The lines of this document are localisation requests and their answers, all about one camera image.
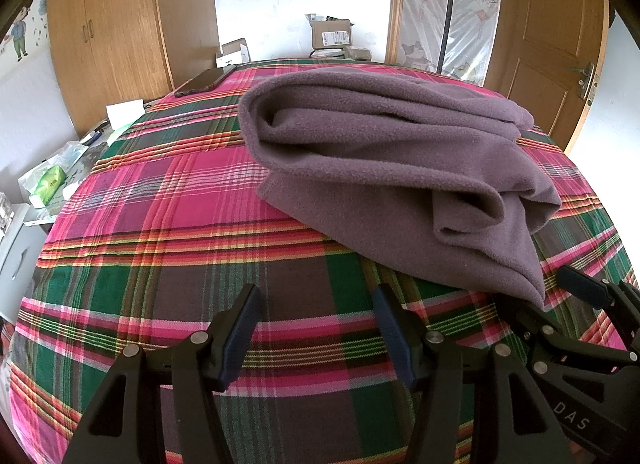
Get white paper box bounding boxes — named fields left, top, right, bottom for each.
left=106, top=100, right=146, bottom=127

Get white nightstand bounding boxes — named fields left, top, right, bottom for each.
left=0, top=201, right=53, bottom=325

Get small white open box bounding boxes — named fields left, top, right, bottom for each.
left=216, top=38, right=251, bottom=68

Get purple fleece pants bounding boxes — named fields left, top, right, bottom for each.
left=237, top=67, right=563, bottom=310

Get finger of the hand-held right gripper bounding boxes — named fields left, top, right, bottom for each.
left=494, top=293, right=627, bottom=371
left=556, top=265, right=640, bottom=342

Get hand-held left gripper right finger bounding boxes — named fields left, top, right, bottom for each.
left=371, top=283, right=577, bottom=464

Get dark smartphone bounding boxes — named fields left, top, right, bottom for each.
left=174, top=64, right=237, bottom=98

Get cartoon children wall sticker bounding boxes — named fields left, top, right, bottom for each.
left=0, top=0, right=48, bottom=65

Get green wipes pack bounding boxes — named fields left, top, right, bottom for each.
left=31, top=167, right=68, bottom=205

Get wooden wardrobe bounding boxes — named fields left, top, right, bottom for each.
left=46, top=0, right=219, bottom=137

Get labelled cardboard box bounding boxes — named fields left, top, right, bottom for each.
left=306, top=14, right=355, bottom=50

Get clear printed door curtain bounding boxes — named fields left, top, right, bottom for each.
left=400, top=0, right=503, bottom=85

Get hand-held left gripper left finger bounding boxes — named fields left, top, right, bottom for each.
left=62, top=284, right=263, bottom=464

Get wooden door frame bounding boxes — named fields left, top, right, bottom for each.
left=385, top=0, right=408, bottom=65

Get wooden door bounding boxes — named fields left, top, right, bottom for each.
left=485, top=0, right=613, bottom=155

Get metal door handle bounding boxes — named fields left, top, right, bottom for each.
left=574, top=62, right=601, bottom=105

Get pink green plaid bed sheet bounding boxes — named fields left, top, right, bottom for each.
left=7, top=58, right=633, bottom=464

